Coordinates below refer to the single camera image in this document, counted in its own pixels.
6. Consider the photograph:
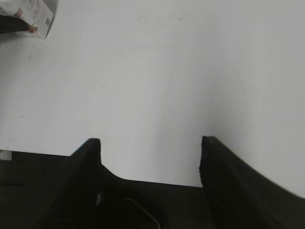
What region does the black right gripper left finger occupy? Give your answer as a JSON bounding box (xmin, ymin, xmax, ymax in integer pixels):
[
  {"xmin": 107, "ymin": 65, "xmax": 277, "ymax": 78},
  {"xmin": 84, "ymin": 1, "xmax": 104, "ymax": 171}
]
[{"xmin": 34, "ymin": 138, "xmax": 119, "ymax": 229}]

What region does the white yili yogurt bottle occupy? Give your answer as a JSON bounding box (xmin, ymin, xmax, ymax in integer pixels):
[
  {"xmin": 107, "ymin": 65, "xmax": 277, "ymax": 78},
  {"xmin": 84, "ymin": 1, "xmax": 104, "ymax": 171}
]
[{"xmin": 0, "ymin": 0, "xmax": 54, "ymax": 39}]

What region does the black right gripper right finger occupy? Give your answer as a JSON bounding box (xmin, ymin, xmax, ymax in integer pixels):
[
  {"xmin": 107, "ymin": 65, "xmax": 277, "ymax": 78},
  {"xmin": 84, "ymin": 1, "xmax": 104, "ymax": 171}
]
[{"xmin": 199, "ymin": 136, "xmax": 305, "ymax": 229}]

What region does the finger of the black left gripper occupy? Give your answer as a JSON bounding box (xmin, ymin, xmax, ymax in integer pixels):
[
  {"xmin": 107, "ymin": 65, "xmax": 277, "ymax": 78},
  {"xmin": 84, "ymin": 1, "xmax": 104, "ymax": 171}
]
[{"xmin": 0, "ymin": 15, "xmax": 28, "ymax": 34}]

